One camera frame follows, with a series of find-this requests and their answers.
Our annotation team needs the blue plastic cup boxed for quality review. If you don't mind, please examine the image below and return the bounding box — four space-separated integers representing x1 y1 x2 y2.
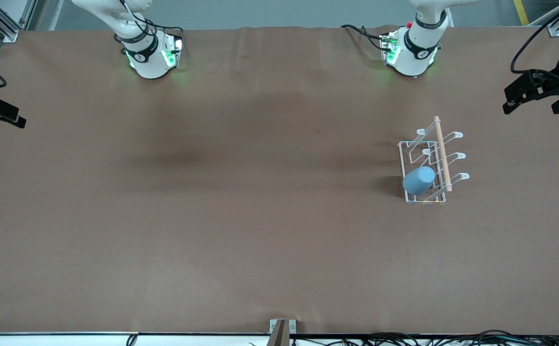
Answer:
402 166 437 196

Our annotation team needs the metal bracket plate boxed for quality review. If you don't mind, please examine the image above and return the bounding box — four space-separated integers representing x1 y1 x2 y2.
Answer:
269 319 297 346

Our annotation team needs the aluminium frame profile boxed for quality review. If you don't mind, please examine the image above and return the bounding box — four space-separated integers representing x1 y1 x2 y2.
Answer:
0 0 38 43
529 0 559 37

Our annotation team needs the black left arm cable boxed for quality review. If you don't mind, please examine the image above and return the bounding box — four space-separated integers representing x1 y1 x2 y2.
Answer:
510 0 559 75

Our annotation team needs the black base cable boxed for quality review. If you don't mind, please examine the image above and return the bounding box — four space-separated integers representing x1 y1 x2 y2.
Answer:
113 0 184 54
340 24 391 51

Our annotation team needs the white wire cup rack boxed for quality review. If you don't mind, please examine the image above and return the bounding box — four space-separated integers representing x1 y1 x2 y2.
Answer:
398 115 470 206

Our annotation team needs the brown post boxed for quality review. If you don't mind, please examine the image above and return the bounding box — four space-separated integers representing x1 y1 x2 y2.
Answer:
266 321 290 346

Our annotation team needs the brown table cover sheet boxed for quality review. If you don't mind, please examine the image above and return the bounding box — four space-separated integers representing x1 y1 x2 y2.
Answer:
0 25 559 335

